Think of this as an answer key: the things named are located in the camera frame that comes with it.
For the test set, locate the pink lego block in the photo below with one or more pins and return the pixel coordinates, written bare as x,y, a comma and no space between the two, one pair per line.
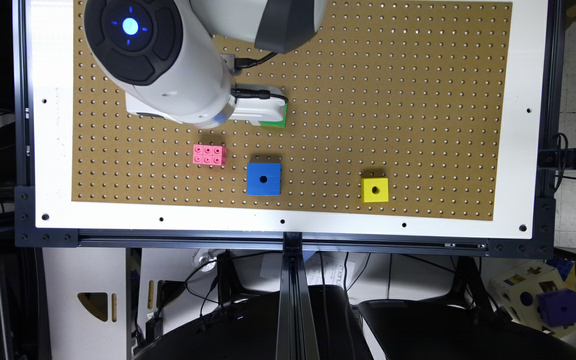
214,155

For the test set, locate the purple cube with hole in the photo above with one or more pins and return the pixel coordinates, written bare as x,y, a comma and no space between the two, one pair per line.
558,308

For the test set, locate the black aluminium table frame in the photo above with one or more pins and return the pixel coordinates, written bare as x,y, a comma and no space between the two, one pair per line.
46,217

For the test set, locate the brown pegboard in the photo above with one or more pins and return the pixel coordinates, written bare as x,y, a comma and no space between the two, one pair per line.
412,91

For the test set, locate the blue cube with hole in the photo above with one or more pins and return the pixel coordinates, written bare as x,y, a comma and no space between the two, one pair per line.
263,179

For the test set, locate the yellow cube with hole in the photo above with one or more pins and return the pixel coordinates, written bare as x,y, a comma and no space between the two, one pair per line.
375,190

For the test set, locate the cream shape sorter box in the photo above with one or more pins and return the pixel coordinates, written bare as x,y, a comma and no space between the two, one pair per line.
517,291

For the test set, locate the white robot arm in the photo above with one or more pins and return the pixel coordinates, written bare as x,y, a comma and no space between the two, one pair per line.
178,59

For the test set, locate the green block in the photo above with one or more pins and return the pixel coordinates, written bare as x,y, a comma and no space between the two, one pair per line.
276,117

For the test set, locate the black office chair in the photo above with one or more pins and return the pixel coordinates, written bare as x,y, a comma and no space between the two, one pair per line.
248,330

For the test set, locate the white cabinet panel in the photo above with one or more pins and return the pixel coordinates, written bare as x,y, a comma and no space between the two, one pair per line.
88,301

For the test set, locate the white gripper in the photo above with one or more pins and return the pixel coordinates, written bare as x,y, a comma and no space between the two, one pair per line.
250,102

